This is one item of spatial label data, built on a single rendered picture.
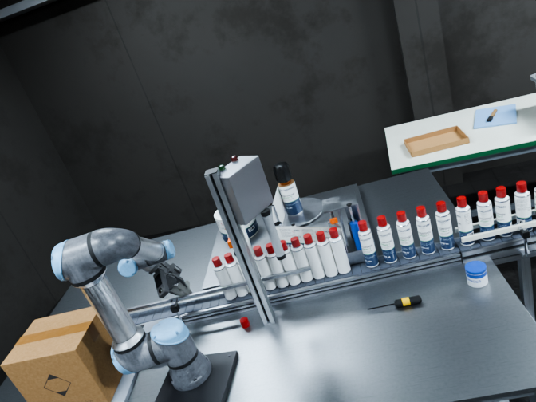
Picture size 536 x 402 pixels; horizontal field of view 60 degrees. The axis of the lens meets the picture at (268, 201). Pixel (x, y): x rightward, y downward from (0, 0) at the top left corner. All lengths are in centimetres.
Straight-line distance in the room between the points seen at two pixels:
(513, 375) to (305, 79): 307
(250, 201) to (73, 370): 85
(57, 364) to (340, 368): 97
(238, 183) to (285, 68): 260
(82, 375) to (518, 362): 140
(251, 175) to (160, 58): 285
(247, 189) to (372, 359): 70
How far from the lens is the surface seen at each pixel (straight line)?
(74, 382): 188
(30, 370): 191
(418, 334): 169
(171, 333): 165
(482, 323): 171
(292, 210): 242
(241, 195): 159
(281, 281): 193
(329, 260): 188
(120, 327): 165
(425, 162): 288
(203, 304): 206
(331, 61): 405
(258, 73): 414
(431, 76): 395
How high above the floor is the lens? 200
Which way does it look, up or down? 24 degrees down
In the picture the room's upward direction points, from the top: 19 degrees counter-clockwise
